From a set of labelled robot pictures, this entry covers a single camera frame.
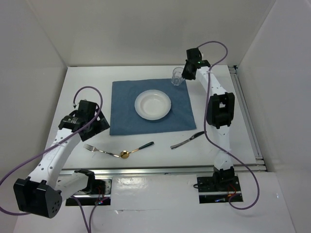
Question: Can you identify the silver fork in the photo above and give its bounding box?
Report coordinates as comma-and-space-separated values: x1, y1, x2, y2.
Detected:
83, 144, 120, 157

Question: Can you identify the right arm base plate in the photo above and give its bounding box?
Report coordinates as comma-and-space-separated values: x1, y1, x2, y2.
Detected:
193, 176, 243, 204

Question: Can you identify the silver table knife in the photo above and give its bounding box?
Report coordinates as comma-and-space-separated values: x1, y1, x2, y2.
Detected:
170, 131, 204, 150

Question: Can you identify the blue cloth napkin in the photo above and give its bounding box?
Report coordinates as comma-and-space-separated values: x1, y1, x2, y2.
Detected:
110, 79, 196, 136

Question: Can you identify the clear drinking glass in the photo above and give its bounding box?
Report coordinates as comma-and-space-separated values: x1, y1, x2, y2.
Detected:
171, 67, 184, 86

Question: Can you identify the aluminium rail frame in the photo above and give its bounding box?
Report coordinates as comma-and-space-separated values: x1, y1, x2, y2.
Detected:
48, 65, 266, 174

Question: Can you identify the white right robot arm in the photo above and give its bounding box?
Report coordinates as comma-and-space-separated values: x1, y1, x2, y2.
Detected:
182, 48, 235, 191

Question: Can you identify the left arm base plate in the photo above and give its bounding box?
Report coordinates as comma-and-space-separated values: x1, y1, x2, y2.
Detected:
73, 178, 112, 206

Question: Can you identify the gold spoon dark handle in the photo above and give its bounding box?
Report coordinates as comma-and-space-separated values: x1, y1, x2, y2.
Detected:
120, 141, 155, 159

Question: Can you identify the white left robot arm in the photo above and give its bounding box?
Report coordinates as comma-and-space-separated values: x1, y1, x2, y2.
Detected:
13, 100, 110, 218

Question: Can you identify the white round plate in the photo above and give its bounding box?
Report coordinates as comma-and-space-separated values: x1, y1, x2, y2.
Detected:
134, 90, 172, 121

